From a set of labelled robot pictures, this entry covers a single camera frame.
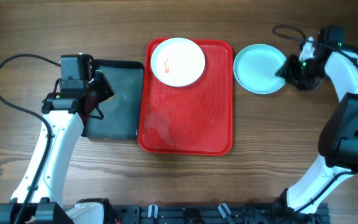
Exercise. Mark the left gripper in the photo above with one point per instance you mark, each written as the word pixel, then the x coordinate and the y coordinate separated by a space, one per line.
pixel 100 83

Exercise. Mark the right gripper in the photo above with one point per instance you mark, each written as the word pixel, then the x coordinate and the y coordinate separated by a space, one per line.
pixel 286 71

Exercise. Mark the light blue plate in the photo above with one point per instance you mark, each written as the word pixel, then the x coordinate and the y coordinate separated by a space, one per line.
pixel 255 67

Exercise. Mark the white round plate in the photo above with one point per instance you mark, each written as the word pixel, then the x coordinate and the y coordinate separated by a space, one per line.
pixel 178 62

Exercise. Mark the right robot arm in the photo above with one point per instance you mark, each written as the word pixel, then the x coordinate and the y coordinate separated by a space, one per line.
pixel 337 160

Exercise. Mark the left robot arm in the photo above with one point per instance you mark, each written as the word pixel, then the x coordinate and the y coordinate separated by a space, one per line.
pixel 65 111

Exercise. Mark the black rectangular tray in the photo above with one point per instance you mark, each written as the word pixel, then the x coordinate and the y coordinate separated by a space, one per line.
pixel 121 111

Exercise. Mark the red plastic tray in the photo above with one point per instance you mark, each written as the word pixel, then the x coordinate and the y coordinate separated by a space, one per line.
pixel 195 119

